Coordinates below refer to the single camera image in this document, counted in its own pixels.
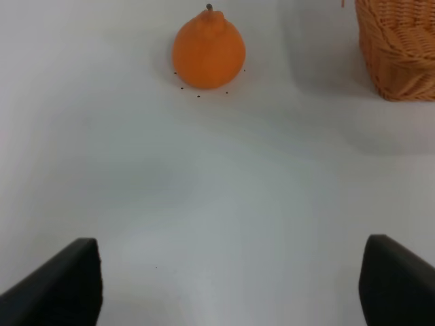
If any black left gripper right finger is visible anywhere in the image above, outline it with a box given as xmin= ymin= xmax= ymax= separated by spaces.
xmin=358 ymin=234 xmax=434 ymax=326

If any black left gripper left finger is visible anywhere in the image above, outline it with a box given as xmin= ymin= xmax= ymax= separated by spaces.
xmin=1 ymin=238 xmax=103 ymax=326

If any orange with knobbed top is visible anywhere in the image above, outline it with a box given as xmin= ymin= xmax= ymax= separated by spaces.
xmin=171 ymin=3 xmax=246 ymax=90

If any orange wicker basket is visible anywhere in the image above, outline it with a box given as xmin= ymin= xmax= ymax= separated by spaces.
xmin=355 ymin=0 xmax=434 ymax=101

